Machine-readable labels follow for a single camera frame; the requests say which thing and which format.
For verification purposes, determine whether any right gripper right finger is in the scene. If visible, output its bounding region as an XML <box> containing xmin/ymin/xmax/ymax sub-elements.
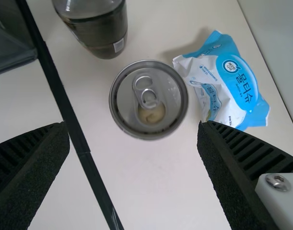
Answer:
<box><xmin>196</xmin><ymin>120</ymin><xmax>293</xmax><ymax>230</ymax></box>

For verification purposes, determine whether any white and blue wipes pack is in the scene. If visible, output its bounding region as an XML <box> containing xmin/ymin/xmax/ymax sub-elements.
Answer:
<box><xmin>172</xmin><ymin>29</ymin><xmax>270</xmax><ymax>131</ymax></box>

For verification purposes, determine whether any dark coffee bottle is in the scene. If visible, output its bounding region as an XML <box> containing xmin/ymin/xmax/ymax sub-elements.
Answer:
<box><xmin>52</xmin><ymin>0</ymin><xmax>128</xmax><ymax>60</ymax></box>

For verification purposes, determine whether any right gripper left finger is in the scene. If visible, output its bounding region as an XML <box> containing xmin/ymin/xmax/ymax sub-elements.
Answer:
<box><xmin>0</xmin><ymin>121</ymin><xmax>70</xmax><ymax>230</ymax></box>

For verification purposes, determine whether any black strip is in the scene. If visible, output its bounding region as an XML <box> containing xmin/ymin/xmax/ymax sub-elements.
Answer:
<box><xmin>16</xmin><ymin>0</ymin><xmax>124</xmax><ymax>230</ymax></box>

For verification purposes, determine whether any dark grey bag with straps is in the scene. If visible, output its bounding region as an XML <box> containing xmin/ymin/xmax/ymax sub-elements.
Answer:
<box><xmin>0</xmin><ymin>0</ymin><xmax>38</xmax><ymax>77</ymax></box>

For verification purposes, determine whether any purple can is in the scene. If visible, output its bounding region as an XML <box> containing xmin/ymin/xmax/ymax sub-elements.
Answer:
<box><xmin>108</xmin><ymin>59</ymin><xmax>189</xmax><ymax>140</ymax></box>

